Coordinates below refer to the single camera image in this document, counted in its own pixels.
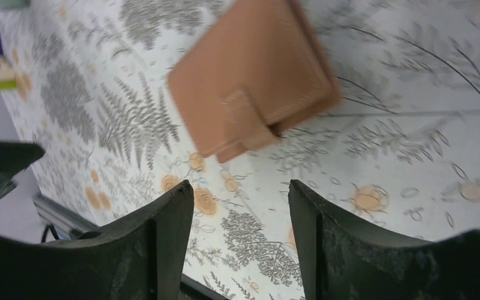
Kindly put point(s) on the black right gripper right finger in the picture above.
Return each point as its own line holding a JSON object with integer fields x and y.
{"x": 343, "y": 256}

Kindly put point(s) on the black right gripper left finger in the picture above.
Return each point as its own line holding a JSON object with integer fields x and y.
{"x": 30, "y": 271}

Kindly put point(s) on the floral tablecloth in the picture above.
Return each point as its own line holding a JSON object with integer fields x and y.
{"x": 374, "y": 105}

